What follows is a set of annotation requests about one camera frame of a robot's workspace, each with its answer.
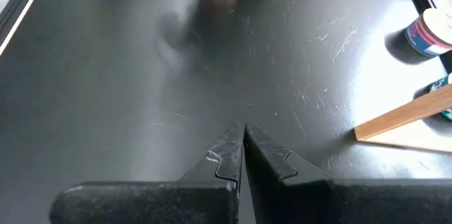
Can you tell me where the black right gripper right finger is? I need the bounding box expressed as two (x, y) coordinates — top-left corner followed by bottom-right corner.
(245, 123), (452, 224)

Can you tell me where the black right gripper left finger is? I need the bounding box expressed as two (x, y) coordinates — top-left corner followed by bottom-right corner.
(49, 122), (246, 224)

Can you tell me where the wooden slatted shelf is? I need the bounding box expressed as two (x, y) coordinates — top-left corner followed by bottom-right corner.
(354, 84), (452, 153)

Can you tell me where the blue teal tuna can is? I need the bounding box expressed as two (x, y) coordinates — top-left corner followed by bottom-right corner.
(426, 73), (452, 122)

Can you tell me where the pink blue label can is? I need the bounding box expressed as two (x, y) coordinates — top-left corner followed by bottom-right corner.
(404, 7), (452, 58)

